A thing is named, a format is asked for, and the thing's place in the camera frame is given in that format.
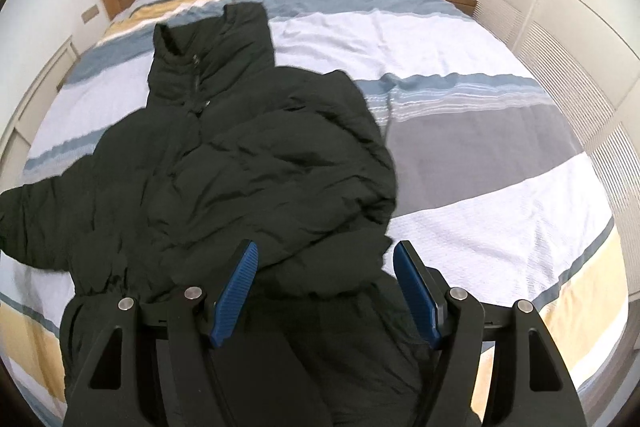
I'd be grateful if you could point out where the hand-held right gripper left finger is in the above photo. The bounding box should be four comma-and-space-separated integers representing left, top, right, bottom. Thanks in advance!
62, 240, 261, 427

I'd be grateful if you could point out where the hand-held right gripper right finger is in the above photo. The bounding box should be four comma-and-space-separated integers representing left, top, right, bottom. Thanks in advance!
392, 240, 589, 427

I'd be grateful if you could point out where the striped duvet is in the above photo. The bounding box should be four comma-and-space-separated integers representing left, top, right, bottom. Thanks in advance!
0, 0, 630, 427

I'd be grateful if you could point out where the white side cabinet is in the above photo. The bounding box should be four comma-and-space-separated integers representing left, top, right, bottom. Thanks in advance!
0, 34, 81, 190

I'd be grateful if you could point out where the black puffer jacket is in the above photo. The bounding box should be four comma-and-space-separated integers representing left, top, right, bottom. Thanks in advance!
0, 2, 476, 427

